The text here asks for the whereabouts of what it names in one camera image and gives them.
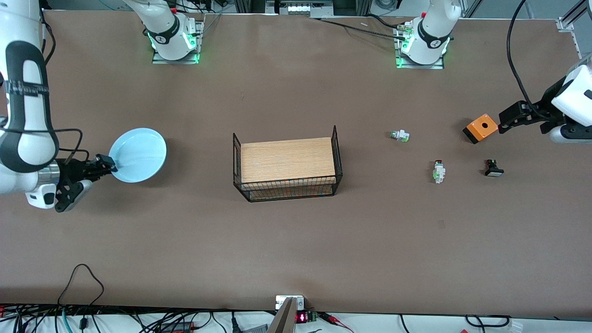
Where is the light blue plate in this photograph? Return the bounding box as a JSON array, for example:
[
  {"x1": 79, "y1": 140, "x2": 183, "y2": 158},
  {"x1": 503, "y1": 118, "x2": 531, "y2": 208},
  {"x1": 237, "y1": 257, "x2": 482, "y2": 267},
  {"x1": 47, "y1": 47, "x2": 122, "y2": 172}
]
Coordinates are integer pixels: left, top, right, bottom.
[{"x1": 108, "y1": 128, "x2": 167, "y2": 183}]

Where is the flat black device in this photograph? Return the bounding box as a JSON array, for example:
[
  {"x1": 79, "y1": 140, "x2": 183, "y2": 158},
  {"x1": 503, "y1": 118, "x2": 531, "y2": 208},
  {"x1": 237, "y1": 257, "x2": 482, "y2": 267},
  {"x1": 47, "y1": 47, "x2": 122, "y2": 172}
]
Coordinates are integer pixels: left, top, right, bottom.
[{"x1": 160, "y1": 321, "x2": 195, "y2": 333}]

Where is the wooden board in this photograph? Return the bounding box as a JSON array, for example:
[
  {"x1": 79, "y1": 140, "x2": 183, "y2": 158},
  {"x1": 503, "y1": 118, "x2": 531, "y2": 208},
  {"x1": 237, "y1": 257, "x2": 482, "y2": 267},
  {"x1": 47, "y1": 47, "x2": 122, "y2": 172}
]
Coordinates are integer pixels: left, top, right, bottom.
[{"x1": 240, "y1": 137, "x2": 337, "y2": 195}]

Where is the small white box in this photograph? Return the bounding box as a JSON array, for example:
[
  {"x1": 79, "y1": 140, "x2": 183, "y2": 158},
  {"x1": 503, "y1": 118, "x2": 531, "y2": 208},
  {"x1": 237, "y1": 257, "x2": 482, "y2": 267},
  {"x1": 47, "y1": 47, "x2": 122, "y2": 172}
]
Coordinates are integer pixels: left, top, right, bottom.
[{"x1": 276, "y1": 295, "x2": 305, "y2": 310}]

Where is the grey metal pole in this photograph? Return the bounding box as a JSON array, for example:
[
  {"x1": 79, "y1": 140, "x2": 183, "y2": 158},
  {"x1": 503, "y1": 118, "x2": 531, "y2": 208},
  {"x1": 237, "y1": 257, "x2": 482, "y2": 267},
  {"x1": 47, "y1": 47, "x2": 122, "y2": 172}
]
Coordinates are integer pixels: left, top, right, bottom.
[{"x1": 267, "y1": 297, "x2": 297, "y2": 333}]

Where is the red test probe lead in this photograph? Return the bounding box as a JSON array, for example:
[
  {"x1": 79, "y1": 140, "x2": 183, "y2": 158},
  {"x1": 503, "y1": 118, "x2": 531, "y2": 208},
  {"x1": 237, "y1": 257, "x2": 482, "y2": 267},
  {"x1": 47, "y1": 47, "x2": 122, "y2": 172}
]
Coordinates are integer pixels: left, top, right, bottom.
[{"x1": 319, "y1": 312, "x2": 354, "y2": 333}]

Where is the orange button enclosure box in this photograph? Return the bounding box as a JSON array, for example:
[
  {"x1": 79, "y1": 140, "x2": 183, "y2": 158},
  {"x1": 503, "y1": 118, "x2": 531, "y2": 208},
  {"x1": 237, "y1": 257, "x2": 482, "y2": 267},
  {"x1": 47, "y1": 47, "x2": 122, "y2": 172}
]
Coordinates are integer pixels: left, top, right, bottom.
[{"x1": 462, "y1": 113, "x2": 500, "y2": 145}]

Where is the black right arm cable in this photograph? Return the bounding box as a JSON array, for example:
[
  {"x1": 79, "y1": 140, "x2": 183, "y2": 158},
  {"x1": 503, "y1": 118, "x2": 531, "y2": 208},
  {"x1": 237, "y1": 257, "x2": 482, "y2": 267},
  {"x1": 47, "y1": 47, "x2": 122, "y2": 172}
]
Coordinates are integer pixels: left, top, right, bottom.
[{"x1": 0, "y1": 9, "x2": 85, "y2": 163}]

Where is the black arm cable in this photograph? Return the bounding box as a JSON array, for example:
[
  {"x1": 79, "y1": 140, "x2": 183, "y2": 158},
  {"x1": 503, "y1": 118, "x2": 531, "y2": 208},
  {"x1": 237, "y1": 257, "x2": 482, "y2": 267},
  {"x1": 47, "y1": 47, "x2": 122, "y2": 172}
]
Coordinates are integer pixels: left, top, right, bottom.
[
  {"x1": 506, "y1": 0, "x2": 551, "y2": 122},
  {"x1": 0, "y1": 9, "x2": 85, "y2": 163}
]

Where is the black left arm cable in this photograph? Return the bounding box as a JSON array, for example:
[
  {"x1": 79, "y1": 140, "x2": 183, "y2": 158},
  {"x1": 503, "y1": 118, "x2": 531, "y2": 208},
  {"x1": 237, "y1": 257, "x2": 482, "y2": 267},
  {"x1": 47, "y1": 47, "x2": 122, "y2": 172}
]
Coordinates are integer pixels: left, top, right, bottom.
[{"x1": 506, "y1": 0, "x2": 551, "y2": 122}]

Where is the aluminium edge rail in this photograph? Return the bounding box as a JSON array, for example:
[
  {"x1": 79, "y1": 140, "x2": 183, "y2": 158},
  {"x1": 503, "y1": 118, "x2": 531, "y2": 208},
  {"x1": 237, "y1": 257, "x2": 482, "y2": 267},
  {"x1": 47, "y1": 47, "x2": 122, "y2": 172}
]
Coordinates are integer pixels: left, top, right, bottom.
[{"x1": 571, "y1": 30, "x2": 591, "y2": 70}]

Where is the thin black looped cable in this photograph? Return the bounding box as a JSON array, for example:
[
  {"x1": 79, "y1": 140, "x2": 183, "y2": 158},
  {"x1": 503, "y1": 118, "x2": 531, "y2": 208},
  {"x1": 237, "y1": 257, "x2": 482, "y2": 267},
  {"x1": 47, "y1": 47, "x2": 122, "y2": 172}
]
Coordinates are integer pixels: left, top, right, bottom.
[{"x1": 58, "y1": 264, "x2": 105, "y2": 308}]

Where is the aluminium frame profile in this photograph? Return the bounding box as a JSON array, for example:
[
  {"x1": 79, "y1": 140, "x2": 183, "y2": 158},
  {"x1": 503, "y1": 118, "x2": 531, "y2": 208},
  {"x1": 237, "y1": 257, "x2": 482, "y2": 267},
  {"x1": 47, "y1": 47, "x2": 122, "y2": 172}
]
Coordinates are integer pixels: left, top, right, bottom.
[{"x1": 557, "y1": 0, "x2": 592, "y2": 32}]

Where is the black wire mesh basket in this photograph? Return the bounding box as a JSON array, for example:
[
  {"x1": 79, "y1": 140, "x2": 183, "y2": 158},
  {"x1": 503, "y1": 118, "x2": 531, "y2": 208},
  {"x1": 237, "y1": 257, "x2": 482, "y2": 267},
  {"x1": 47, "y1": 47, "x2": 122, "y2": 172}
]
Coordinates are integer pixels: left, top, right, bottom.
[{"x1": 233, "y1": 125, "x2": 344, "y2": 203}]

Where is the thick black table cable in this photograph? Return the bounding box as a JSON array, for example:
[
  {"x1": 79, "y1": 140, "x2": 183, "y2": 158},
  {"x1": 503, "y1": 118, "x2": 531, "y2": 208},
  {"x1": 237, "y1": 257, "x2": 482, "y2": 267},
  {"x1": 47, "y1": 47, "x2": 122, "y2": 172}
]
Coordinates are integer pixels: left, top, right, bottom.
[{"x1": 311, "y1": 17, "x2": 408, "y2": 39}]

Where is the black oval cable loop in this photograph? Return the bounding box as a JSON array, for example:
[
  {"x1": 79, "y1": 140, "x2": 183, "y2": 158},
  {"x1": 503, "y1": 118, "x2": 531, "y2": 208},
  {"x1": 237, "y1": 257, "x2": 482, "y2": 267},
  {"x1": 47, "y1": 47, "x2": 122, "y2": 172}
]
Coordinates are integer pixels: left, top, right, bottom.
[{"x1": 464, "y1": 314, "x2": 511, "y2": 328}]

